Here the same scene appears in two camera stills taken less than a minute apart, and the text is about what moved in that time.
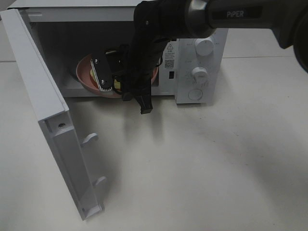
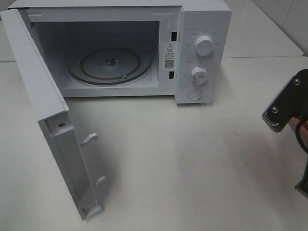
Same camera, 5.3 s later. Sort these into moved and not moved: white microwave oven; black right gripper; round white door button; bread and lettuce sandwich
Moved: black right gripper; bread and lettuce sandwich
Not moved: white microwave oven; round white door button
